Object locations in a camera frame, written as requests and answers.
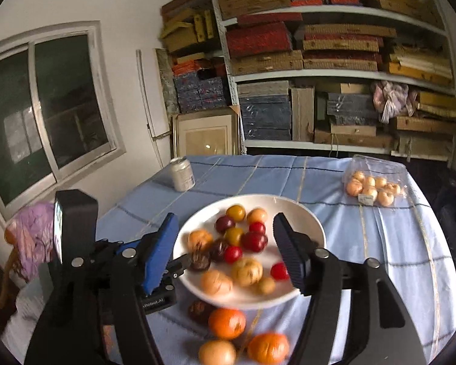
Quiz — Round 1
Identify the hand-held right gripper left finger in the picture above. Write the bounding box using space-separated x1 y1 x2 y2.
25 212 181 365

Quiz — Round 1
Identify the yellow tomato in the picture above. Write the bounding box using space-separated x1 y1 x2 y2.
226 204 247 222
224 227 245 246

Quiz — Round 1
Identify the small tan pear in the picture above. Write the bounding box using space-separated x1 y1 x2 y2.
257 277 277 295

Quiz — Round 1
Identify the striped orange mini pumpkin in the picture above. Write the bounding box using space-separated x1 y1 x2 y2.
247 207 269 226

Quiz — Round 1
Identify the white oval plate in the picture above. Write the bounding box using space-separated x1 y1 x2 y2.
173 194 326 310

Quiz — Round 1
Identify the clear plastic clamshell box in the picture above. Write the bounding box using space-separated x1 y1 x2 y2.
344 155 408 208

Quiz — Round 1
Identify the speckled yellow pear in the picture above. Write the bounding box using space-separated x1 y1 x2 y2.
231 257 264 287

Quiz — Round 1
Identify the wooden chair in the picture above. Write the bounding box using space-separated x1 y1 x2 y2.
0 224 27 310

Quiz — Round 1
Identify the white leaning strip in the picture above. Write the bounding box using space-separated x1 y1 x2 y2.
136 49 164 168

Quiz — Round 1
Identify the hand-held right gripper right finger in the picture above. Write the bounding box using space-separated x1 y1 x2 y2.
272 212 428 365

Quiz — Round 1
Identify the orange yellow apple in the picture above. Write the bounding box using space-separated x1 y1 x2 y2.
200 270 234 296

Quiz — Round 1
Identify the pink plastic bag bundle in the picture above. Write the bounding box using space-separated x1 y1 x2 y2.
371 81 419 124

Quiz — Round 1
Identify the large pale orange citrus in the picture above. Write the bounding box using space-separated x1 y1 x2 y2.
198 340 237 365

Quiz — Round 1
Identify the black jacket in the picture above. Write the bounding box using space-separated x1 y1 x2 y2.
414 163 456 286

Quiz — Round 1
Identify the wooden picture frame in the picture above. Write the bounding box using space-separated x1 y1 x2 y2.
171 106 241 156

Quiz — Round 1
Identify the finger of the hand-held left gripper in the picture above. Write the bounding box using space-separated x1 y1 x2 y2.
161 253 194 280
98 238 145 256

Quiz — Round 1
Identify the white framed sliding window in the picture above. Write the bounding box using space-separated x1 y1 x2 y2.
0 21 127 219

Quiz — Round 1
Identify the white drink can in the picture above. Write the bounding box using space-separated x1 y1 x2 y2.
170 157 195 192

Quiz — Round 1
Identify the orange tangerine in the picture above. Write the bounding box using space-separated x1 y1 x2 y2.
247 332 290 365
208 308 247 341

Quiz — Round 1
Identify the pink printed cloth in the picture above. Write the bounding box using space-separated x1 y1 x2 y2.
14 202 57 284

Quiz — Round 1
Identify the pale yellow apricot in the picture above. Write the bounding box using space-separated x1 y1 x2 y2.
187 229 214 253

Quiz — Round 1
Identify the dark red plum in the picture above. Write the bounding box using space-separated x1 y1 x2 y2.
214 215 236 235
241 232 269 253

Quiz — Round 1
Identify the green marbled board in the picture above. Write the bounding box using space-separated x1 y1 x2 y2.
154 48 180 116

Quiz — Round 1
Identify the blue checked tablecloth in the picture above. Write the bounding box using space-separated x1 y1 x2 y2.
5 154 456 365

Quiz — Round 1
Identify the white metal shelving unit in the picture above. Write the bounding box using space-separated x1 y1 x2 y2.
209 0 456 160

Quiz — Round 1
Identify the dark brown water chestnut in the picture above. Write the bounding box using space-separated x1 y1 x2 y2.
189 252 212 273
209 239 230 263
187 300 215 325

